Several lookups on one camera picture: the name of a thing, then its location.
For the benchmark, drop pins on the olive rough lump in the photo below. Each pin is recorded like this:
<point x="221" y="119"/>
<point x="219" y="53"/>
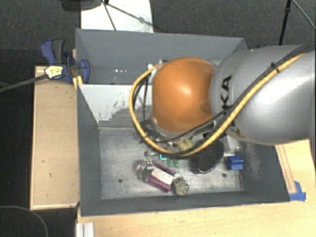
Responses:
<point x="181" y="186"/>

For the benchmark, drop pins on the grey metal bin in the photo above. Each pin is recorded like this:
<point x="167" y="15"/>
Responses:
<point x="111" y="58"/>

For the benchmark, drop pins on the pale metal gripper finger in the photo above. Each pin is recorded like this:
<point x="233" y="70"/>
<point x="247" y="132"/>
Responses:
<point x="148" y="154"/>
<point x="147" y="165"/>

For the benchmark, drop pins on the pale wood board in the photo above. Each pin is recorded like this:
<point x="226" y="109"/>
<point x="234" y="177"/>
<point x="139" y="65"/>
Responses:
<point x="55" y="137"/>

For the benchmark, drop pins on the purple pack with white label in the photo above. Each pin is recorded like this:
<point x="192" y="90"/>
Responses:
<point x="161" y="178"/>

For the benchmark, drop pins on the black oval case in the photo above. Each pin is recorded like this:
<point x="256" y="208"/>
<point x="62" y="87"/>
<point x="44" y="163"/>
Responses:
<point x="209" y="159"/>

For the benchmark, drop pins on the blue block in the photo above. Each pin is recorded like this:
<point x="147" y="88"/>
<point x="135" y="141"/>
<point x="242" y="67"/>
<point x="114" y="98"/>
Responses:
<point x="234" y="162"/>

